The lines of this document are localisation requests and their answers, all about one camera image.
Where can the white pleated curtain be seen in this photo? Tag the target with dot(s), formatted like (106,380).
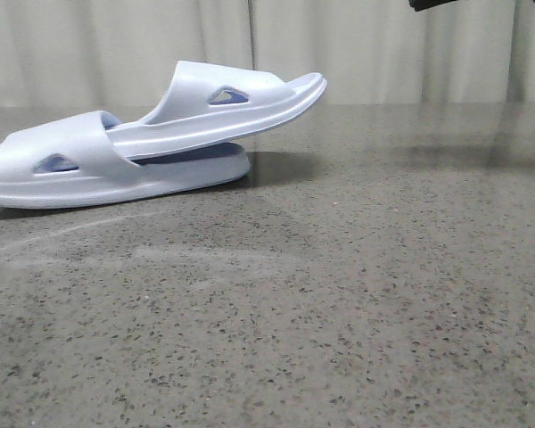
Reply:
(94,53)

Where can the light blue slipper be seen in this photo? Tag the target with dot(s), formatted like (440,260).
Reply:
(208,104)
(72,163)

